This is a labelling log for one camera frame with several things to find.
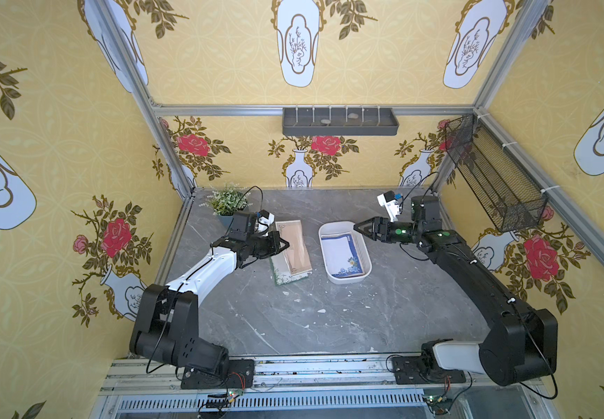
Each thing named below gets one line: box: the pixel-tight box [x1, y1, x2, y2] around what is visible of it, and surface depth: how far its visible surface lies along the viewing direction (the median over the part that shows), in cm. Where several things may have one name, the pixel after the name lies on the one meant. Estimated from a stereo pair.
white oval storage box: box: [318, 220, 373, 285], surface depth 97 cm
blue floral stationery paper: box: [321, 233, 364, 279], surface depth 97 cm
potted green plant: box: [199, 182, 254, 228], surface depth 97 cm
